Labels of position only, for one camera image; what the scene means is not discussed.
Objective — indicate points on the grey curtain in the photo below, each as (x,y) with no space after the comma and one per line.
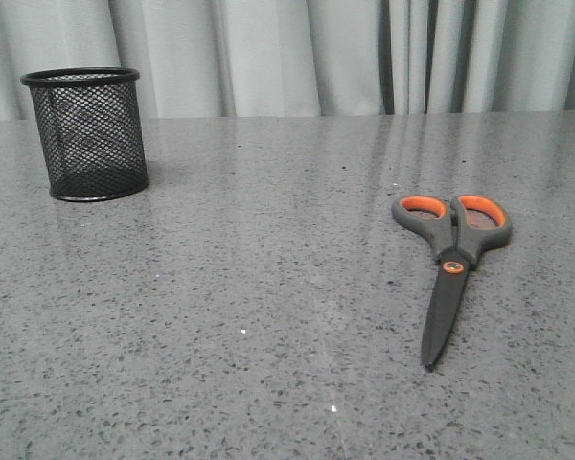
(302,58)

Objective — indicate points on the black orange scissors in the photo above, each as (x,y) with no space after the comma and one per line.
(458,232)

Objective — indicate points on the black mesh pen holder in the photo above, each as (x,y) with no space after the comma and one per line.
(89,127)

